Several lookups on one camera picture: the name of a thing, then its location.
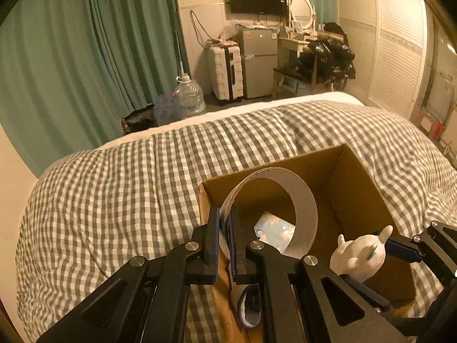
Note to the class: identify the white dressing table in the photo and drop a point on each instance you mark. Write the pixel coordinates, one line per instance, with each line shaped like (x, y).
(291, 44)

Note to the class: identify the white louvered wardrobe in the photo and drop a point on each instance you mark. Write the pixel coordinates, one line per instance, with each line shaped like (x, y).
(392, 43)

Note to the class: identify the clear plastic bag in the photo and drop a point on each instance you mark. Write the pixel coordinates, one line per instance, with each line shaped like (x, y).
(226, 32)

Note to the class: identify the pile of black clothes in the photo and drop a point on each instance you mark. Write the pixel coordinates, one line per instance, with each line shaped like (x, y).
(328, 57)

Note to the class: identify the white suitcase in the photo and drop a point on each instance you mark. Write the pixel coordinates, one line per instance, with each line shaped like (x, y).
(223, 71)

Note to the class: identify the wide green curtain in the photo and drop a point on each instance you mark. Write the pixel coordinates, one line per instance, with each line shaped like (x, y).
(71, 60)

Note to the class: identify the dark basket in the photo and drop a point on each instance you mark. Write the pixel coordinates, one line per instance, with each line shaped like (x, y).
(137, 120)

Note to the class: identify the red and white box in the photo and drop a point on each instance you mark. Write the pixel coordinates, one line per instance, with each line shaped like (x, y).
(428, 123)

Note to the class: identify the large water jug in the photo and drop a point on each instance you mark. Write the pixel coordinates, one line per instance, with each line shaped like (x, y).
(191, 96)

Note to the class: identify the wooden stool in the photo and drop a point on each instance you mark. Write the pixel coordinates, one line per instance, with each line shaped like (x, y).
(285, 73)

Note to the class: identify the white unicorn figurine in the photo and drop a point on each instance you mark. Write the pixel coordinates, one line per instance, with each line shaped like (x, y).
(353, 257)

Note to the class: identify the cardboard box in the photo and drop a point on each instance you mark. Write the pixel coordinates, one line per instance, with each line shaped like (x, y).
(357, 193)

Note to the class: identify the white tape roll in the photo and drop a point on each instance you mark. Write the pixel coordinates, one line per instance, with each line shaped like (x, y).
(303, 214)

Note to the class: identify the crumpled clear plastic bottle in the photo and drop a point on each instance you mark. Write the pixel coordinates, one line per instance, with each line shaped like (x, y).
(165, 109)

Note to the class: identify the grey sock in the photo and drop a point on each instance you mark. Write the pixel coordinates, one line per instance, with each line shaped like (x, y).
(250, 311)

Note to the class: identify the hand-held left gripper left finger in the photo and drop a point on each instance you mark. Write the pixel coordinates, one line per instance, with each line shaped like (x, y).
(213, 246)

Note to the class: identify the grey checked blanket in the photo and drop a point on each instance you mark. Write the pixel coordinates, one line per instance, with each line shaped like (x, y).
(107, 203)

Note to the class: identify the silver mini fridge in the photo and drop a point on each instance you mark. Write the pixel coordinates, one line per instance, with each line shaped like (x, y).
(259, 64)

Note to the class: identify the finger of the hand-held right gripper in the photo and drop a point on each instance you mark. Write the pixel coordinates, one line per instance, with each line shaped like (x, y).
(373, 297)
(403, 250)

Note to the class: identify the white oval vanity mirror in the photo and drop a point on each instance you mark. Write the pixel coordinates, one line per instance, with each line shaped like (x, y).
(300, 9)

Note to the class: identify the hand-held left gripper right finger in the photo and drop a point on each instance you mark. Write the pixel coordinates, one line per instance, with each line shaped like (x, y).
(234, 250)

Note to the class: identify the blue plastic packet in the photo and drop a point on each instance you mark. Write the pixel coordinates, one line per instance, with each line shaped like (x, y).
(275, 232)

